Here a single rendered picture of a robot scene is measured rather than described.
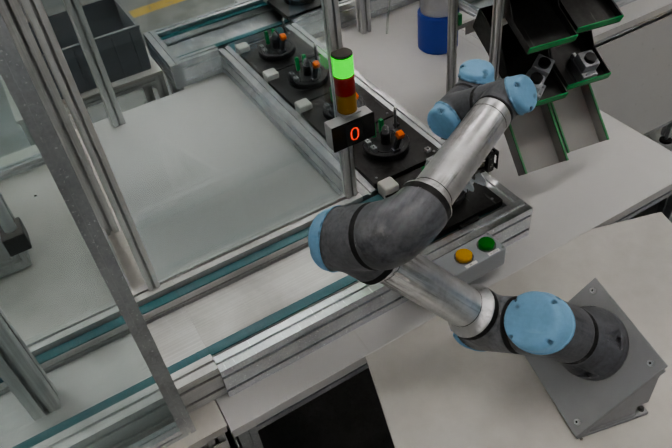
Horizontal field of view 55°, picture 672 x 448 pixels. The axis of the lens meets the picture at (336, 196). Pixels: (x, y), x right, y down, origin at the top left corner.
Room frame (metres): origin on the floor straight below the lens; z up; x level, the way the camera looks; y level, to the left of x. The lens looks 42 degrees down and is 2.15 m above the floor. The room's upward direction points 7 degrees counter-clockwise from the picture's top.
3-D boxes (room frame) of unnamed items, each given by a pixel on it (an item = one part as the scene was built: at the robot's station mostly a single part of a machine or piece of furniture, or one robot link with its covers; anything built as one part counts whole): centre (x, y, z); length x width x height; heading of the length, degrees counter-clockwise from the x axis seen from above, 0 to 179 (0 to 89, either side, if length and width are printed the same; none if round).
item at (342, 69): (1.32, -0.05, 1.38); 0.05 x 0.05 x 0.05
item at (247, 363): (1.04, -0.09, 0.91); 0.89 x 0.06 x 0.11; 115
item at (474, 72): (1.18, -0.33, 1.37); 0.09 x 0.08 x 0.11; 139
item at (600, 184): (1.70, -0.08, 0.84); 1.50 x 1.41 x 0.03; 115
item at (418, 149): (1.53, -0.17, 1.01); 0.24 x 0.24 x 0.13; 25
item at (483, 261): (1.07, -0.29, 0.93); 0.21 x 0.07 x 0.06; 115
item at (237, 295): (1.19, 0.01, 0.91); 0.84 x 0.28 x 0.10; 115
